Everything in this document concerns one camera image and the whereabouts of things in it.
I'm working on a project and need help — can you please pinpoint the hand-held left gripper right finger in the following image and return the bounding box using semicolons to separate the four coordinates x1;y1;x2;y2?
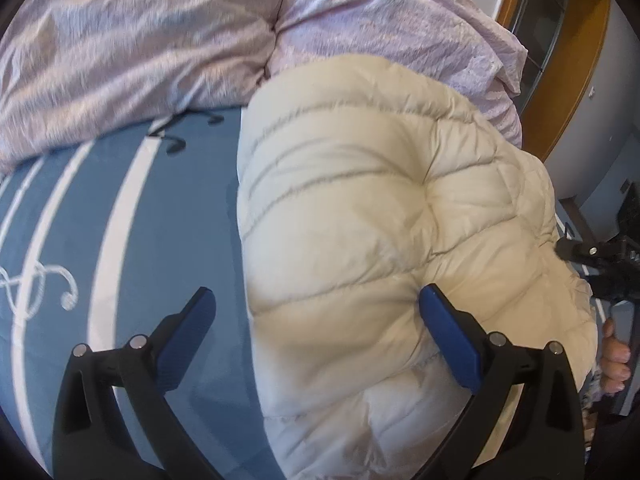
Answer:
418;283;587;480

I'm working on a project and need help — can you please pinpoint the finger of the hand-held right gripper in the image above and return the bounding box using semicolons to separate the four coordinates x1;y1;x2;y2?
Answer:
555;237;609;263

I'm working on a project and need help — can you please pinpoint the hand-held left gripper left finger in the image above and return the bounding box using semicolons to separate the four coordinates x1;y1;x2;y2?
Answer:
52;286;222;480

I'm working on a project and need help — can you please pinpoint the cream puffer jacket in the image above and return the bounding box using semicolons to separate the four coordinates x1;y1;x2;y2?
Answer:
235;55;599;480

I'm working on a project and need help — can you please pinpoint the person's right hand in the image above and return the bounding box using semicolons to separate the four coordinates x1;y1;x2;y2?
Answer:
599;317;634;397

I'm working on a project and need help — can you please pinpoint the blue white-striped bed sheet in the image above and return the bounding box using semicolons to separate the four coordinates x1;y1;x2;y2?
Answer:
0;107;597;480

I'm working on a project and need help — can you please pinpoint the dark glass panel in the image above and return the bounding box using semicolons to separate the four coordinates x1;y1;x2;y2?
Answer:
514;0;572;113

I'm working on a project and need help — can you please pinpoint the lilac patterned duvet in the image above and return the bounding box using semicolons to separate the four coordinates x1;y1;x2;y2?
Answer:
0;0;530;174

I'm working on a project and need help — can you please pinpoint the orange wooden frame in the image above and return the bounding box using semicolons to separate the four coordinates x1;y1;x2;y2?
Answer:
494;0;612;162

